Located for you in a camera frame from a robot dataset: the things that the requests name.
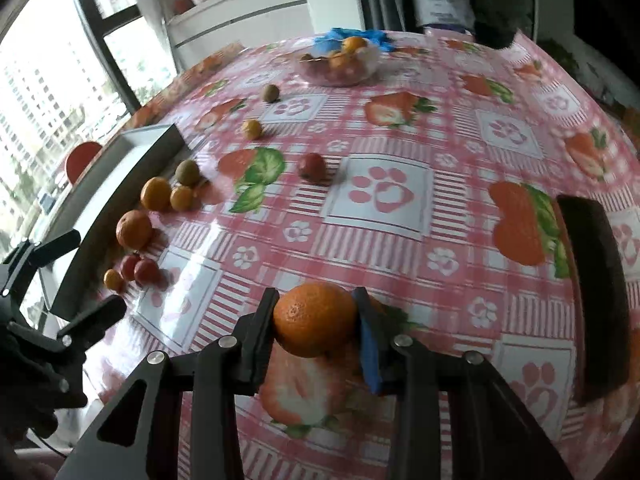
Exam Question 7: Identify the white labelled bag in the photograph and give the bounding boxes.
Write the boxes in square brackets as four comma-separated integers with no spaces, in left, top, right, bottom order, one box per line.
[407,0,476,31]

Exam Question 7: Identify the dark box with white inside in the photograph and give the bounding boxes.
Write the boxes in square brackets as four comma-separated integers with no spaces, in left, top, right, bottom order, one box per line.
[42,122,188,321]

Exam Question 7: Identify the dark brown tray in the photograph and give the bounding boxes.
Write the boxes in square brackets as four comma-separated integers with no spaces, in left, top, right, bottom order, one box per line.
[555,194,632,406]

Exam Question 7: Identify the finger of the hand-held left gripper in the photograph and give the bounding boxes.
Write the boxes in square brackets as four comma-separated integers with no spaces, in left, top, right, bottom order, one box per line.
[7,295,128,356]
[0,230,82,301]

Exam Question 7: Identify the red cherry tomato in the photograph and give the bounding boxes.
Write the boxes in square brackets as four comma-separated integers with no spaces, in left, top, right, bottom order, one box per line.
[134,258,162,287]
[120,254,142,282]
[298,153,327,181]

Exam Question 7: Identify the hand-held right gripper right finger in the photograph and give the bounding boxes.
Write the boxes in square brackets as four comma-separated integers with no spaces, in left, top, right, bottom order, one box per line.
[351,286,576,480]

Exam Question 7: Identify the white cabinet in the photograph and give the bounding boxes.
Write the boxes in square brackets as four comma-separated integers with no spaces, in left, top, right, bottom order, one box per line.
[165,0,321,68]

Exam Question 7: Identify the blue disposable gloves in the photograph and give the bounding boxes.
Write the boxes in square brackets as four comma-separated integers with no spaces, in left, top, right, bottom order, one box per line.
[314,29,398,56]

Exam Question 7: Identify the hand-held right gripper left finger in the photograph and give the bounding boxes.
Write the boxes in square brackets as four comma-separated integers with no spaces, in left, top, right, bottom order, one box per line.
[55,287,281,480]

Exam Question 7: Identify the pink strawberry print tablecloth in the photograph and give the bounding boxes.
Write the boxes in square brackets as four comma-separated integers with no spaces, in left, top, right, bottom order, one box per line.
[82,27,640,480]

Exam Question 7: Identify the clear plastic container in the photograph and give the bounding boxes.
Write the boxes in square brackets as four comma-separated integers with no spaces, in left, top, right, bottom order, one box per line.
[295,42,383,87]

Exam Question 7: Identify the black window frame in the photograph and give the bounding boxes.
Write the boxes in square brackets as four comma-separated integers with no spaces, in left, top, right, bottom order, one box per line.
[65,0,176,116]

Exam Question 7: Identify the red chair back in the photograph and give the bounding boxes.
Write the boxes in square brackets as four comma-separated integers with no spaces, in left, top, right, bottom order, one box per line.
[65,141,103,185]

